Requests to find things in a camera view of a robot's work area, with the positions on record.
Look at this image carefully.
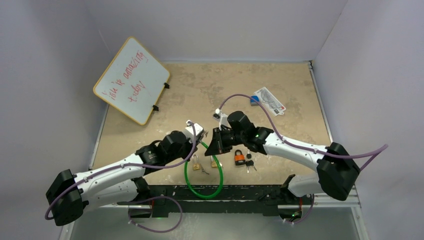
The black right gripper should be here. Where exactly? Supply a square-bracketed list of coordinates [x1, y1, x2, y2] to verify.
[206, 126, 246, 156]

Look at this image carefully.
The blue whiteboard eraser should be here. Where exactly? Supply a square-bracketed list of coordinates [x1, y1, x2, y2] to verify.
[250, 95, 260, 107]

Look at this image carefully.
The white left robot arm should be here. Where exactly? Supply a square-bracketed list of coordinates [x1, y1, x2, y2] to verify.
[44, 127, 202, 226]

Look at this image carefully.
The whiteboard with orange frame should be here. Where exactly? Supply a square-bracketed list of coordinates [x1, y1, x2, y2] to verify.
[93, 36, 171, 125]

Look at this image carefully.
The black-headed keys bunch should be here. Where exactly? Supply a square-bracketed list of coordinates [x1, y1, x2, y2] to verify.
[245, 150, 257, 174]

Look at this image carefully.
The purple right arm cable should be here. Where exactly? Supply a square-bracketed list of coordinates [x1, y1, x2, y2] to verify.
[216, 94, 389, 173]

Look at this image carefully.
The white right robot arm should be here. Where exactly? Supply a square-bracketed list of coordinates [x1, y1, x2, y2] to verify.
[205, 110, 361, 204]

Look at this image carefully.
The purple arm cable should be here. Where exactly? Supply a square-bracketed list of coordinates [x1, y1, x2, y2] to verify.
[216, 94, 389, 173]
[44, 121, 198, 221]

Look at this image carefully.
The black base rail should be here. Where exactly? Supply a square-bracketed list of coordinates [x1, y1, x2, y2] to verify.
[117, 184, 314, 220]

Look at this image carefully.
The green cable lock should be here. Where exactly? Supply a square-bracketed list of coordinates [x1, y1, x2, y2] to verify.
[184, 140, 225, 200]

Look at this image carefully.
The brass padlock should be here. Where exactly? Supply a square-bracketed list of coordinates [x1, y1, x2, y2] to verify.
[210, 155, 221, 168]
[192, 154, 201, 171]

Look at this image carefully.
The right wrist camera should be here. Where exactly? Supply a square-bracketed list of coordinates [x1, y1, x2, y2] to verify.
[212, 108, 230, 129]

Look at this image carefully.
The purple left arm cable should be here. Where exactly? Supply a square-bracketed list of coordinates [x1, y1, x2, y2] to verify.
[44, 121, 198, 221]

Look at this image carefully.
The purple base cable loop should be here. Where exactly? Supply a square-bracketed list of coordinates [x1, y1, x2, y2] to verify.
[128, 191, 187, 233]

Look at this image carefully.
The orange black lock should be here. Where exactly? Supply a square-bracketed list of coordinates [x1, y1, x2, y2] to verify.
[234, 149, 246, 166]

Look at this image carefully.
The white printed card package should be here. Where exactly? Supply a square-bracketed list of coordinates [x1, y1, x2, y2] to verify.
[254, 86, 286, 116]

